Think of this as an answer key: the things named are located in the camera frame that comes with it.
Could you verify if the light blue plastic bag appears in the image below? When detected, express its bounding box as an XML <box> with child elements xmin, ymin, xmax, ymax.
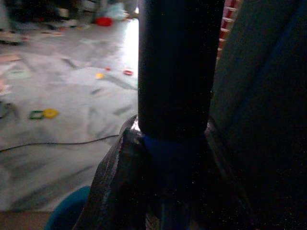
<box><xmin>102</xmin><ymin>2</ymin><xmax>128</xmax><ymax>21</ymax></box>

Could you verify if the broom handle with black grip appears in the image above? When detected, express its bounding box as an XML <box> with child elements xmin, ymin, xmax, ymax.
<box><xmin>137</xmin><ymin>0</ymin><xmax>226</xmax><ymax>230</ymax></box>

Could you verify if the yellow ring toy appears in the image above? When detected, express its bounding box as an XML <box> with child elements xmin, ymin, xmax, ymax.
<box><xmin>43</xmin><ymin>108</ymin><xmax>59</xmax><ymax>119</ymax></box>

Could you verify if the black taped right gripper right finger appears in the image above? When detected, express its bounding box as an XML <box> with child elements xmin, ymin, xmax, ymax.
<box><xmin>187</xmin><ymin>118</ymin><xmax>257</xmax><ymax>230</ymax></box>

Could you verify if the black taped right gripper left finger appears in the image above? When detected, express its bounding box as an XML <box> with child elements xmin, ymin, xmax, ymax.
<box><xmin>73</xmin><ymin>115</ymin><xmax>155</xmax><ymax>230</ymax></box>

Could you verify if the green square toy block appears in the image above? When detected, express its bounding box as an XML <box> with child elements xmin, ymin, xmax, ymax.
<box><xmin>29</xmin><ymin>110</ymin><xmax>46</xmax><ymax>120</ymax></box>

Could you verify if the thin black floor cable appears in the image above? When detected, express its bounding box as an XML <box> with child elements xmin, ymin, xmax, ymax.
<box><xmin>0</xmin><ymin>134</ymin><xmax>120</xmax><ymax>152</ymax></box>

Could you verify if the red bowl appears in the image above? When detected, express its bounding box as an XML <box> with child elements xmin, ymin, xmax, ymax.
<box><xmin>95</xmin><ymin>17</ymin><xmax>113</xmax><ymax>26</ymax></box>

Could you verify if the red and white striped object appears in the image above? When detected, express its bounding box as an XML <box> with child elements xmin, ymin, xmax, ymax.
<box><xmin>216</xmin><ymin>0</ymin><xmax>241</xmax><ymax>59</ymax></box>

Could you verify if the grey patterned play mat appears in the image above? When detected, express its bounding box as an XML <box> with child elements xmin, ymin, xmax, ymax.
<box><xmin>0</xmin><ymin>19</ymin><xmax>140</xmax><ymax>213</ymax></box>

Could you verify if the blue round object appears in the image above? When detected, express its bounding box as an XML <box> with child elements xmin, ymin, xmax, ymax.
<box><xmin>44</xmin><ymin>186</ymin><xmax>92</xmax><ymax>230</ymax></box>

